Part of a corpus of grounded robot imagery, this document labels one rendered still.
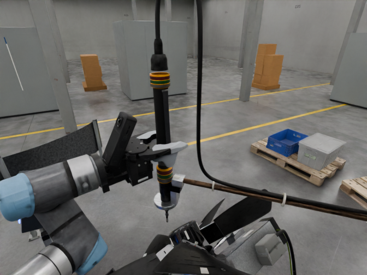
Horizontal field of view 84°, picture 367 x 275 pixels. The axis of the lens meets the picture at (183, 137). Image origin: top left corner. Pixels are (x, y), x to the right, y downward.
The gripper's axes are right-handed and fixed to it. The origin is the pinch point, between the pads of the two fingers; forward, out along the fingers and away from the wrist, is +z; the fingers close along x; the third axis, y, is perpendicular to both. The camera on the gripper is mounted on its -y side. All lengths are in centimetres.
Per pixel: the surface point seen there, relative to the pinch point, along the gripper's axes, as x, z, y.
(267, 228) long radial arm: 12, 41, 53
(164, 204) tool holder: 1.5, -4.8, 19.6
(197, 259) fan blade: 15.4, -4.0, 27.8
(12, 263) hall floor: -150, -82, 166
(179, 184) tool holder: 4.6, -1.5, 12.0
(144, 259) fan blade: -5.6, -9.8, 48.2
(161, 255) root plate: -2.9, -4.6, 47.6
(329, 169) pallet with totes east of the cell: -29, 292, 153
